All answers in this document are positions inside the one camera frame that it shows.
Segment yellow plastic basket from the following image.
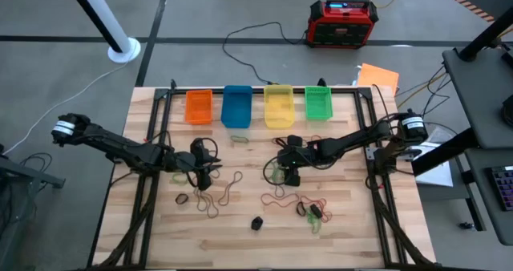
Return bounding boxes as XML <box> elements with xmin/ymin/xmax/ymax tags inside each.
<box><xmin>263</xmin><ymin>84</ymin><xmax>296</xmax><ymax>130</ymax></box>

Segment long brown thin rubber band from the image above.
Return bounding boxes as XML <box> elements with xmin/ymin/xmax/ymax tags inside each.
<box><xmin>218</xmin><ymin>170</ymin><xmax>244</xmax><ymax>207</ymax></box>

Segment green plastic basket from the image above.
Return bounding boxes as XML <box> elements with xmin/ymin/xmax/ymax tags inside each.
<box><xmin>304</xmin><ymin>85</ymin><xmax>334</xmax><ymax>122</ymax></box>

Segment black power cable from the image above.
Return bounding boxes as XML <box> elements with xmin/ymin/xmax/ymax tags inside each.
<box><xmin>221</xmin><ymin>21</ymin><xmax>310</xmax><ymax>86</ymax></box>

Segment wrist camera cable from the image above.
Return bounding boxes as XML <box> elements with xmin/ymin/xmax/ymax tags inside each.
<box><xmin>191</xmin><ymin>136</ymin><xmax>220</xmax><ymax>188</ymax></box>
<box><xmin>262</xmin><ymin>157</ymin><xmax>290</xmax><ymax>187</ymax></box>

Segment round black desk object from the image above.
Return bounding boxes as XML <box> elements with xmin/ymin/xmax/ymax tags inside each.
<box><xmin>500</xmin><ymin>94</ymin><xmax>513</xmax><ymax>128</ymax></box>

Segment black aluminium table frame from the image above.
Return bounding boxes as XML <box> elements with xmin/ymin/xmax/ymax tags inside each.
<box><xmin>86</xmin><ymin>78</ymin><xmax>436</xmax><ymax>271</ymax></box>

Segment orange paper sheet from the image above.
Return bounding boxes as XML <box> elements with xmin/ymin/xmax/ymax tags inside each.
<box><xmin>356</xmin><ymin>63</ymin><xmax>401</xmax><ymax>97</ymax></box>

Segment white paper stack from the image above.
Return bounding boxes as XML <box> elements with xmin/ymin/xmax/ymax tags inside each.
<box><xmin>414</xmin><ymin>126</ymin><xmax>454</xmax><ymax>188</ymax></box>

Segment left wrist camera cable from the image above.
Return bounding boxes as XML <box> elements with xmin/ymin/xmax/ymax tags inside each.
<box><xmin>191</xmin><ymin>136</ymin><xmax>220</xmax><ymax>188</ymax></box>

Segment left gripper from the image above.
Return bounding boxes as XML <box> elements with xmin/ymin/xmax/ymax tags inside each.
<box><xmin>174</xmin><ymin>137</ymin><xmax>224</xmax><ymax>192</ymax></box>

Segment yellow desk cable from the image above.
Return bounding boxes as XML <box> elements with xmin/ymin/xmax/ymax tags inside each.
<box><xmin>397</xmin><ymin>72</ymin><xmax>448</xmax><ymax>110</ymax></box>

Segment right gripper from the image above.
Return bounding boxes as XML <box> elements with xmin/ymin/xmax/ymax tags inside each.
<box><xmin>274</xmin><ymin>134</ymin><xmax>313</xmax><ymax>188</ymax></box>

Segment thin black floor cable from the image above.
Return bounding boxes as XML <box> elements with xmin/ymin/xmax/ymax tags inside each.
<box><xmin>18</xmin><ymin>152</ymin><xmax>54</xmax><ymax>172</ymax></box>

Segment black stand beam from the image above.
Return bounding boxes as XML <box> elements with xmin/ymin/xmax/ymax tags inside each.
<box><xmin>410</xmin><ymin>127</ymin><xmax>481</xmax><ymax>177</ymax></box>

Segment orange plastic basket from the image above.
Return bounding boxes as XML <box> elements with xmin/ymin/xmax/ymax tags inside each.
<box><xmin>184</xmin><ymin>89</ymin><xmax>214</xmax><ymax>126</ymax></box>

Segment black stand pole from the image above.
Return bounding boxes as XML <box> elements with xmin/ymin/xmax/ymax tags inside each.
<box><xmin>458</xmin><ymin>6</ymin><xmax>513</xmax><ymax>63</ymax></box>

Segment red black power station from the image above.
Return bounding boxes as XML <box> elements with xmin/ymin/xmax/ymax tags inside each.
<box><xmin>305</xmin><ymin>0</ymin><xmax>380</xmax><ymax>50</ymax></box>

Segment grey metal stand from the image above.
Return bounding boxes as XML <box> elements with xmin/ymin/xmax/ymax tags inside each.
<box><xmin>0</xmin><ymin>142</ymin><xmax>67</xmax><ymax>271</ymax></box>

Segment blue plastic basket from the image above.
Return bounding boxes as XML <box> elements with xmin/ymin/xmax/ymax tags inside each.
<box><xmin>220</xmin><ymin>85</ymin><xmax>254</xmax><ymax>129</ymax></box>

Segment grey keyboard desk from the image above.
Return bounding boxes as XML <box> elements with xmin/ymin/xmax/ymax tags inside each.
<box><xmin>464</xmin><ymin>148</ymin><xmax>513</xmax><ymax>247</ymax></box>

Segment white floor cable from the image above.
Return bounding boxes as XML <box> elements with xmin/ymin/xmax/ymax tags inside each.
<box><xmin>2</xmin><ymin>60</ymin><xmax>131</xmax><ymax>156</ymax></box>

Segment black desk cables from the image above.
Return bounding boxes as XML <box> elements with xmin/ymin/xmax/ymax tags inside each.
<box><xmin>394</xmin><ymin>64</ymin><xmax>453</xmax><ymax>119</ymax></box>

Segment backlit keyboard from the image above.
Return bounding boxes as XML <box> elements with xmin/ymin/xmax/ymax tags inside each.
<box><xmin>486</xmin><ymin>165</ymin><xmax>513</xmax><ymax>212</ymax></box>

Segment grey side desk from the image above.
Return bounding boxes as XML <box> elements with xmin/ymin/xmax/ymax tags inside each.
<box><xmin>441</xmin><ymin>46</ymin><xmax>513</xmax><ymax>151</ymax></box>

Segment floor pole with round base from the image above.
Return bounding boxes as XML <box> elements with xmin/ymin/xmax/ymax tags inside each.
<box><xmin>63</xmin><ymin>0</ymin><xmax>142</xmax><ymax>65</ymax></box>

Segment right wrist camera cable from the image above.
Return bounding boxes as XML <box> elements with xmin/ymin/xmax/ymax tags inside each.
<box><xmin>262</xmin><ymin>157</ymin><xmax>290</xmax><ymax>187</ymax></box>

